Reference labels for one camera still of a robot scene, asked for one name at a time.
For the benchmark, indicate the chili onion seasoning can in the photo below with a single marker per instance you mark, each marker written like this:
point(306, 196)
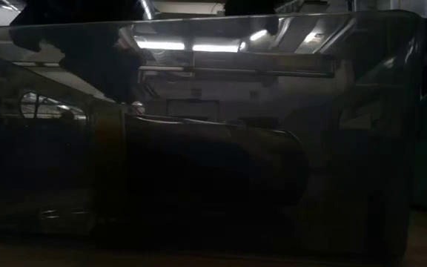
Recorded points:
point(198, 167)

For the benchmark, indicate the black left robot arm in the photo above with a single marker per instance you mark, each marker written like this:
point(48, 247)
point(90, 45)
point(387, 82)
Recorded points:
point(76, 26)

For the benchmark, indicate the bright ceiling light panel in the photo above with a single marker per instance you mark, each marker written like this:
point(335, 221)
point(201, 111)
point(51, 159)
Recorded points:
point(259, 35)
point(310, 37)

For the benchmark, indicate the fluorescent ceiling light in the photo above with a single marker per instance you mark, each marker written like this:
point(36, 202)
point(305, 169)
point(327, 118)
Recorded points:
point(160, 45)
point(215, 48)

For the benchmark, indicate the narrow silver ceiling duct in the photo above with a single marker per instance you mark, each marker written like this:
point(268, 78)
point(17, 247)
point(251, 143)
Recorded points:
point(147, 8)

